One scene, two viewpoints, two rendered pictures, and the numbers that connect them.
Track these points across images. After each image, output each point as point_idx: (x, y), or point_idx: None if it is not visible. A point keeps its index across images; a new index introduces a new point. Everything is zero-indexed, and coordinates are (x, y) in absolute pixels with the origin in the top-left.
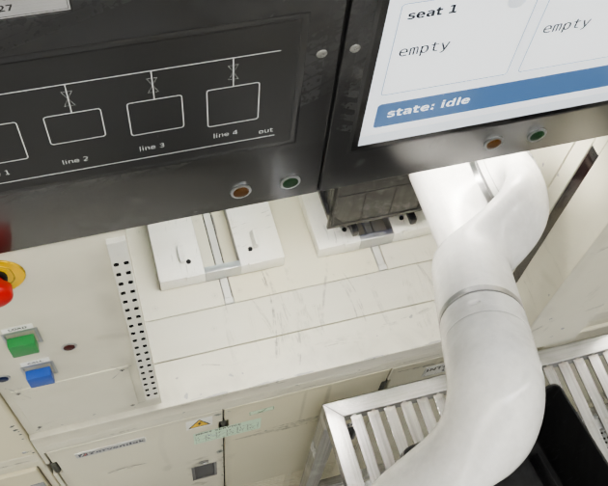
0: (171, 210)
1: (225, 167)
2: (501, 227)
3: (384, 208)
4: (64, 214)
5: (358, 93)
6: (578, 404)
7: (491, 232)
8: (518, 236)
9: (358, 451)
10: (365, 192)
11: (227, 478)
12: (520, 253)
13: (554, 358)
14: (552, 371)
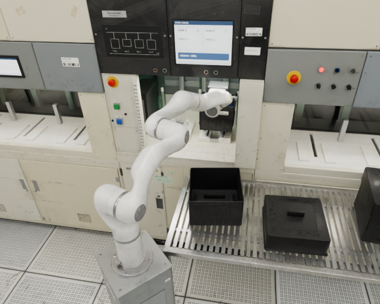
0: (143, 71)
1: (151, 61)
2: (209, 95)
3: (213, 126)
4: (125, 66)
5: (173, 47)
6: (255, 192)
7: (206, 95)
8: (213, 98)
9: None
10: (207, 117)
11: (166, 214)
12: (213, 102)
13: (254, 182)
14: (252, 184)
